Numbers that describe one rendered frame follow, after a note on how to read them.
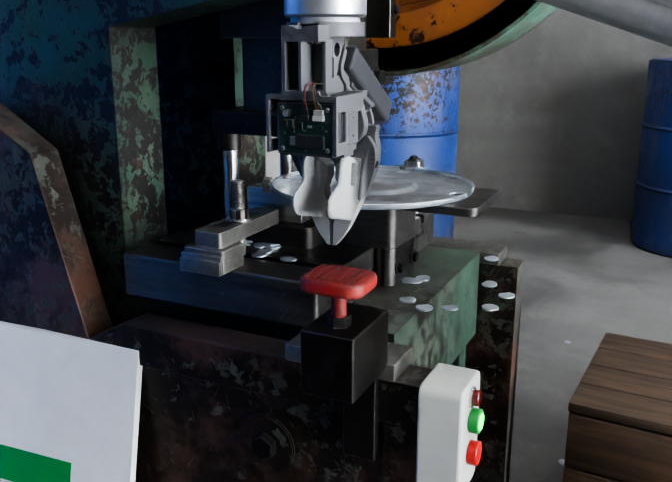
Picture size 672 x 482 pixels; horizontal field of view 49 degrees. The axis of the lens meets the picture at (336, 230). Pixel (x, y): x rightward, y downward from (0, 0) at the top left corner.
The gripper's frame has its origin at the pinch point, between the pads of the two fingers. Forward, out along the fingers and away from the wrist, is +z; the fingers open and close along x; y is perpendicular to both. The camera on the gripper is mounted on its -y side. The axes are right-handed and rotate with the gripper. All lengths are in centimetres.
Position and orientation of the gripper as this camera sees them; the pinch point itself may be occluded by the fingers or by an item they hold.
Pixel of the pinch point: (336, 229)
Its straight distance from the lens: 74.6
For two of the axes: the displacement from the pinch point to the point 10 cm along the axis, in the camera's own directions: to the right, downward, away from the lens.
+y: -4.3, 2.3, -8.7
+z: 0.0, 9.7, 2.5
